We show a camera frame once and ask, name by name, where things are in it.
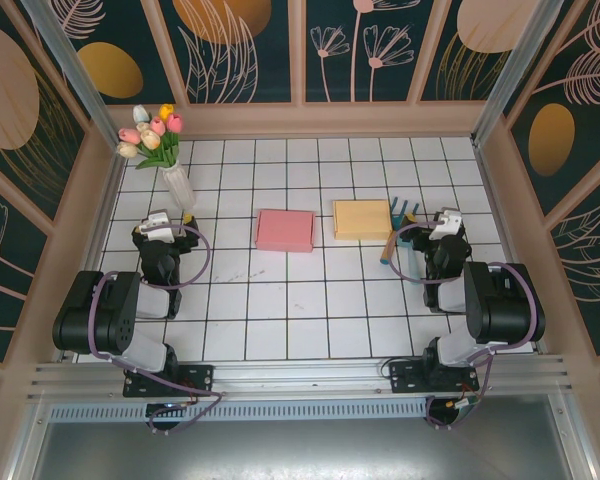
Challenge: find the yellow paper box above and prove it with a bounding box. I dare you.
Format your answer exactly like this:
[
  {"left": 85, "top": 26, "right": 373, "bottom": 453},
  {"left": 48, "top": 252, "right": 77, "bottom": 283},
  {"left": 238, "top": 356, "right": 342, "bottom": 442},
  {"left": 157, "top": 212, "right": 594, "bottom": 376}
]
[{"left": 332, "top": 199, "right": 395, "bottom": 242}]

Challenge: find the pink paper box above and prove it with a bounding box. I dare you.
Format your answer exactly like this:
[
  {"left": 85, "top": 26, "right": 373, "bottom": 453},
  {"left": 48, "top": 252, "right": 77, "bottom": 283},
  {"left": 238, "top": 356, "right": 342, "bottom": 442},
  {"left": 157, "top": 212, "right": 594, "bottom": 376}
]
[{"left": 253, "top": 208, "right": 316, "bottom": 254}]

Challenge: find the white ribbed vase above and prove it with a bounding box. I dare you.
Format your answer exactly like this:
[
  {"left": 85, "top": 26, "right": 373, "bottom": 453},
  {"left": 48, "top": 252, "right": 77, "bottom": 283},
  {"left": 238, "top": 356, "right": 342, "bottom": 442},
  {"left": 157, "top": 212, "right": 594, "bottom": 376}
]
[{"left": 160, "top": 162, "right": 197, "bottom": 210}]

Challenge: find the light blue garden trowel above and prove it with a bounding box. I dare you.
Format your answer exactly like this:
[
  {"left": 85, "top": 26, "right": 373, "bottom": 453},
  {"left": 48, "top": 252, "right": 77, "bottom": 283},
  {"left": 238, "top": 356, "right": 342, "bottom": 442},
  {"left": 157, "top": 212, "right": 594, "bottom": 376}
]
[{"left": 398, "top": 238, "right": 424, "bottom": 285}]

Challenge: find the artificial tulip bouquet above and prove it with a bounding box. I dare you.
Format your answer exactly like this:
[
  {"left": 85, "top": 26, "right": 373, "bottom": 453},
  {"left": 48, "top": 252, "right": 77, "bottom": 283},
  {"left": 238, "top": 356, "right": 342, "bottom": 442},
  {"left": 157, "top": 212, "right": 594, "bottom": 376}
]
[{"left": 117, "top": 103, "right": 185, "bottom": 171}]

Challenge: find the grey metal sheet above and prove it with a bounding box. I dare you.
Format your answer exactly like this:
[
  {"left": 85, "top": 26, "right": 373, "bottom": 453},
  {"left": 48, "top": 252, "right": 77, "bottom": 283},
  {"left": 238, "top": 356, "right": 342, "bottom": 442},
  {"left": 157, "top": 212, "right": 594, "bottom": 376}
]
[{"left": 9, "top": 394, "right": 596, "bottom": 480}]

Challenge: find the teal garden fork wooden handle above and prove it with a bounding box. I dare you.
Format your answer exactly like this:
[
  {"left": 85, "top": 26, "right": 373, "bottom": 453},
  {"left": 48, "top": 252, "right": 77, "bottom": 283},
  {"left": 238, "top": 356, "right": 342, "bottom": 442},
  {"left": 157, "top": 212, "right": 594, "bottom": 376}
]
[{"left": 378, "top": 197, "right": 420, "bottom": 266}]

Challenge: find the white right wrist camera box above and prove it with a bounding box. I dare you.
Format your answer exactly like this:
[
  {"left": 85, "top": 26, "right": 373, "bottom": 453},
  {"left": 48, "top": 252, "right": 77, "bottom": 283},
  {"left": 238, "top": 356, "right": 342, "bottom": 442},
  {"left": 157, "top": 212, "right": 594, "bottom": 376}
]
[{"left": 428, "top": 208, "right": 465, "bottom": 245}]

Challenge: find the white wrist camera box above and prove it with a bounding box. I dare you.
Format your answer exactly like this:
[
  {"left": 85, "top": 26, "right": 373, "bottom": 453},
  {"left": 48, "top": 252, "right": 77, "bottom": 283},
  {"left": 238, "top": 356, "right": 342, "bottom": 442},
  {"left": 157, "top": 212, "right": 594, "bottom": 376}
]
[
  {"left": 428, "top": 208, "right": 465, "bottom": 245},
  {"left": 138, "top": 211, "right": 177, "bottom": 245}
]

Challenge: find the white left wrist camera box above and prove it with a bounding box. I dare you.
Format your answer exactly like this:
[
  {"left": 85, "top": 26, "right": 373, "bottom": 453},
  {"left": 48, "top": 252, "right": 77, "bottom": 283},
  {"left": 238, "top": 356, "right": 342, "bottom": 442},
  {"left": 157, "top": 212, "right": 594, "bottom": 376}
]
[{"left": 138, "top": 211, "right": 177, "bottom": 245}]

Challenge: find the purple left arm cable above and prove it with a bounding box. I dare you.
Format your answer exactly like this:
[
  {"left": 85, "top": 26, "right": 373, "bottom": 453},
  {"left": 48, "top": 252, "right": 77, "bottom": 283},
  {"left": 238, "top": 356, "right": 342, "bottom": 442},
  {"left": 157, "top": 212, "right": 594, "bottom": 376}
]
[{"left": 87, "top": 223, "right": 226, "bottom": 436}]

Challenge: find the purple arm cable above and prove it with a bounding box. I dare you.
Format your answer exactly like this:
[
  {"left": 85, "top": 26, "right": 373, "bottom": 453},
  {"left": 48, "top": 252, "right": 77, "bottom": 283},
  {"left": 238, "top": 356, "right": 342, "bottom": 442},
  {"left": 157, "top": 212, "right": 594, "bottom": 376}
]
[
  {"left": 87, "top": 223, "right": 226, "bottom": 436},
  {"left": 385, "top": 223, "right": 537, "bottom": 431}
]

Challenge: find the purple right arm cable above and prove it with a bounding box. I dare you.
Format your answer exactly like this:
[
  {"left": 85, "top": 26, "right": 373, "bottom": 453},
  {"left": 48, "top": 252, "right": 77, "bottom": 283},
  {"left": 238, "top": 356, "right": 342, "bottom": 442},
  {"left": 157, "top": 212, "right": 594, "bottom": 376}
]
[{"left": 385, "top": 223, "right": 537, "bottom": 431}]

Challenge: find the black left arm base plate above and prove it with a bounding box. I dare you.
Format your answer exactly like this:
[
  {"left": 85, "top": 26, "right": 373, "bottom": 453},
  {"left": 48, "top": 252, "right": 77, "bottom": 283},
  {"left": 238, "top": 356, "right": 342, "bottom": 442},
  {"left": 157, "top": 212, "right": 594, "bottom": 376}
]
[{"left": 123, "top": 363, "right": 216, "bottom": 399}]

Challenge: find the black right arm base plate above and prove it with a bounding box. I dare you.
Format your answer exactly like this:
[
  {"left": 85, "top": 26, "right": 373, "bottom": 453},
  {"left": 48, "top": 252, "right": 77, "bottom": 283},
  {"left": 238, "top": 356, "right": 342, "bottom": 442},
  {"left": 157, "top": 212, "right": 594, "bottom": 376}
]
[{"left": 388, "top": 360, "right": 481, "bottom": 396}]

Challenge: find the aluminium mounting rail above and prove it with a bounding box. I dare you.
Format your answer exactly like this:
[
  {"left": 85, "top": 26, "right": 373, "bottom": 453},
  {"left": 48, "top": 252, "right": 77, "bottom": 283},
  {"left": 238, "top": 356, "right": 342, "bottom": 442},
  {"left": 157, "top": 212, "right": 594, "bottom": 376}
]
[{"left": 27, "top": 353, "right": 576, "bottom": 404}]

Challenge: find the aluminium frame post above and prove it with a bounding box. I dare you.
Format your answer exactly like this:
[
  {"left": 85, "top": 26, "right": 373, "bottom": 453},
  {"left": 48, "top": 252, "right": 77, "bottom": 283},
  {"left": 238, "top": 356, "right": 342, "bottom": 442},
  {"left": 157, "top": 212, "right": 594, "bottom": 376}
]
[
  {"left": 19, "top": 0, "right": 115, "bottom": 139},
  {"left": 472, "top": 0, "right": 567, "bottom": 146}
]

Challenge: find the slotted grey cable duct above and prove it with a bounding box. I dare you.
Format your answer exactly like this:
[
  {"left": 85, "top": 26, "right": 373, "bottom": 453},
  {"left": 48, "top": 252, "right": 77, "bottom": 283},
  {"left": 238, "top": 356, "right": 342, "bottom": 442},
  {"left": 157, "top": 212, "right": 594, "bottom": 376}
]
[{"left": 47, "top": 397, "right": 431, "bottom": 424}]

